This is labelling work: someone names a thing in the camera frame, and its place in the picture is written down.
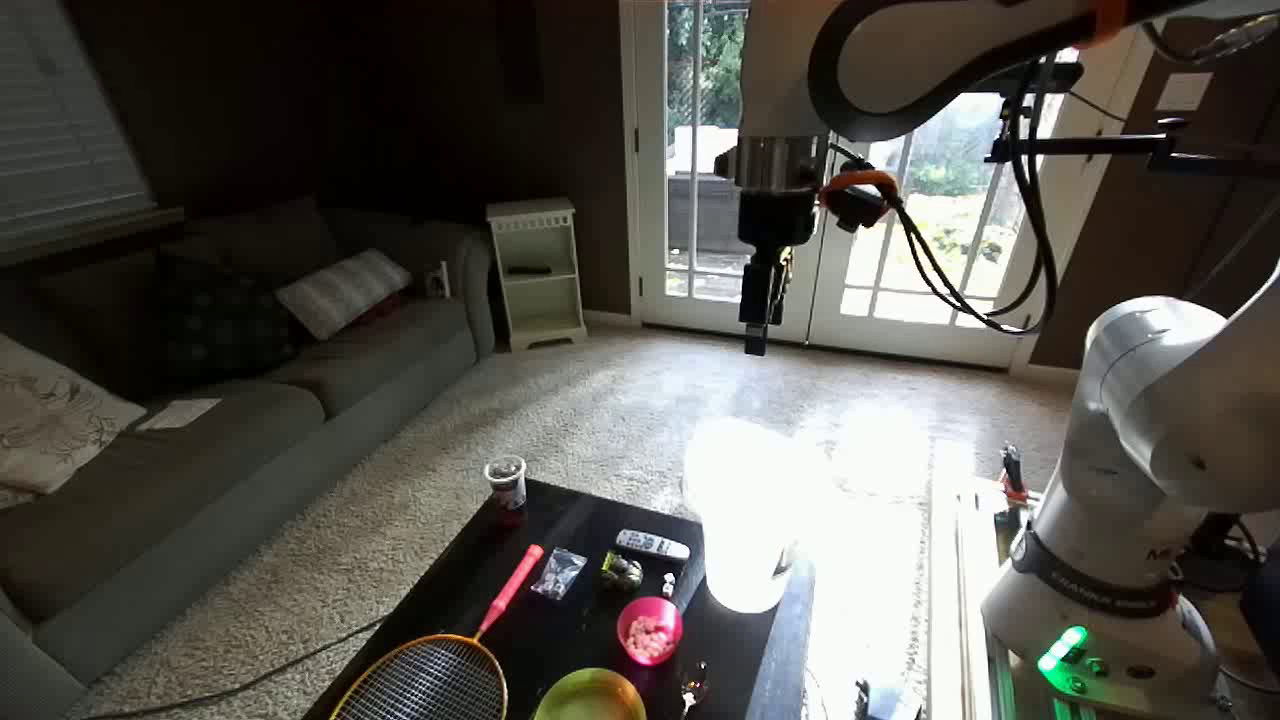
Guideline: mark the grey fabric sofa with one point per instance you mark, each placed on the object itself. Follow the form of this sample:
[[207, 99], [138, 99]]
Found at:
[[224, 466]]

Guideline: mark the white window blind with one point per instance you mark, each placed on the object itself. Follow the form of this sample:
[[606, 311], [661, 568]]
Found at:
[[62, 122]]

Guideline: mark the black camera boom stand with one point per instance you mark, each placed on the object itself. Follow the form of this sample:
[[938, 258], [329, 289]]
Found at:
[[1146, 145]]

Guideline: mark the green glowing indicator light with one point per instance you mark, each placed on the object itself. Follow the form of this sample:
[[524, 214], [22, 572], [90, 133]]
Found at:
[[1071, 663]]

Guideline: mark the white wall plate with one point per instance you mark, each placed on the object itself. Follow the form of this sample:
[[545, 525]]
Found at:
[[1184, 95]]

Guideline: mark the small clear cup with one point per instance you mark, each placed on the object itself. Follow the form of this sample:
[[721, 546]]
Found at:
[[506, 480]]

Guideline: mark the red black clamp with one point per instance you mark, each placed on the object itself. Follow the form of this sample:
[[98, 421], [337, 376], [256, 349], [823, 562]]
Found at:
[[1014, 480]]

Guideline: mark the striped white pillow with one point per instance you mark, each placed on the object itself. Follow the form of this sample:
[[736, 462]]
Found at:
[[345, 289]]

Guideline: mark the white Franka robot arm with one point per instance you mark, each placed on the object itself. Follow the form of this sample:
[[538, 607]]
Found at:
[[1172, 401]]

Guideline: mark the silver metal spoon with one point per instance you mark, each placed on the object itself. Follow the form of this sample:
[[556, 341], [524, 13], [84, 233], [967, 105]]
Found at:
[[689, 691]]

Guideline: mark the pink plastic bowl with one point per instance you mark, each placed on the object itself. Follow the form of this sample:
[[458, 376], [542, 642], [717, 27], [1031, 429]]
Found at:
[[651, 629]]

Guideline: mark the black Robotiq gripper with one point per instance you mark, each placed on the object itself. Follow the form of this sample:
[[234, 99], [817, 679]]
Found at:
[[779, 214]]

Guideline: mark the clear plastic bag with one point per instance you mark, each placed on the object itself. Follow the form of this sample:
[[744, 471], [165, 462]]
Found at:
[[556, 568]]

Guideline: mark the tiny white object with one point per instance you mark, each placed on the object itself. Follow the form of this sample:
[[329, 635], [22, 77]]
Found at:
[[668, 584]]

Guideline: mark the white paper sheet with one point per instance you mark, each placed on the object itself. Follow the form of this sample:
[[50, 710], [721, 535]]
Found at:
[[177, 413]]

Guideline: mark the small green packet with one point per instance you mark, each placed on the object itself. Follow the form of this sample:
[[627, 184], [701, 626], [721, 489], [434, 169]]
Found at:
[[621, 568]]

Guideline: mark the white patterned blanket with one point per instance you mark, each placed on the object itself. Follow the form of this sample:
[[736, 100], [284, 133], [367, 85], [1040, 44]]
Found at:
[[45, 421]]

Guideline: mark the dark patterned pillow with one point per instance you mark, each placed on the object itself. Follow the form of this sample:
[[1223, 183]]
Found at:
[[224, 322]]

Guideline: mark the white small shelf unit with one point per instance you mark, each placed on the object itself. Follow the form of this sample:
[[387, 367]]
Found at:
[[538, 274]]

